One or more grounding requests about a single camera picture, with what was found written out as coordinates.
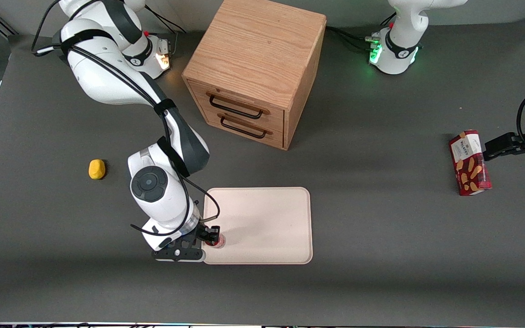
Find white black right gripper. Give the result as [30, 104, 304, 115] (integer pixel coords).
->
[140, 225, 221, 263]

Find cream rectangular plastic tray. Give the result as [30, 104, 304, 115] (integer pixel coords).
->
[201, 187, 313, 265]

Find red tartan shortbread cookie box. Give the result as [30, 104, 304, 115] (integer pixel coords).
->
[448, 129, 493, 196]

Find wooden drawer front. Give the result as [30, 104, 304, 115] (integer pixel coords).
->
[188, 80, 286, 133]
[198, 106, 286, 151]

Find yellow lemon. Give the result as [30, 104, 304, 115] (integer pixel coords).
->
[88, 159, 106, 180]

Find wooden two-drawer cabinet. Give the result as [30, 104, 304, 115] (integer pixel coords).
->
[181, 0, 327, 151]

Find black metal drawer handle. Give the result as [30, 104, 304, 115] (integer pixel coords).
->
[206, 92, 271, 120]
[217, 114, 273, 139]

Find black cable along right arm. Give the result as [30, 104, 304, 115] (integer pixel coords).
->
[31, 0, 221, 237]

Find black left arm base cables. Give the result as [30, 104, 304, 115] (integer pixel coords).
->
[325, 25, 381, 51]

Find black arm base cables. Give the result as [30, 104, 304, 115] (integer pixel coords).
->
[325, 25, 381, 51]
[145, 4, 188, 57]

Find black right arm base cables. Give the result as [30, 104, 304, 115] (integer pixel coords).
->
[145, 4, 188, 57]

